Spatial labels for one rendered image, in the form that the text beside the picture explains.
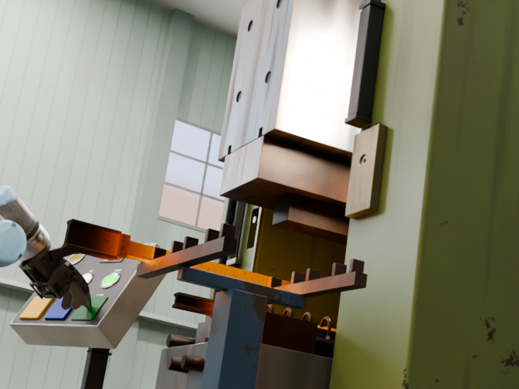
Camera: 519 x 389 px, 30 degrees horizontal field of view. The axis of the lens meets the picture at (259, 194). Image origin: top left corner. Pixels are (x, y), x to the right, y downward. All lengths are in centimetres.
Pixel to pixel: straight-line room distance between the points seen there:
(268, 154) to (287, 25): 28
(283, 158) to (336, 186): 14
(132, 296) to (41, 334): 27
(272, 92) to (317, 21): 19
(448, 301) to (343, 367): 25
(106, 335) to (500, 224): 99
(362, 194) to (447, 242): 22
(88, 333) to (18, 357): 1009
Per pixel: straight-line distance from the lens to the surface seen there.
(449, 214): 172
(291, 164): 205
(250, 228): 234
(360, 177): 187
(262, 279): 161
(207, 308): 199
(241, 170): 209
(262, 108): 208
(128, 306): 236
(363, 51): 198
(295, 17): 210
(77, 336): 239
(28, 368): 1248
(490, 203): 178
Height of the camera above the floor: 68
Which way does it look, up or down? 16 degrees up
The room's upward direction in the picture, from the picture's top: 9 degrees clockwise
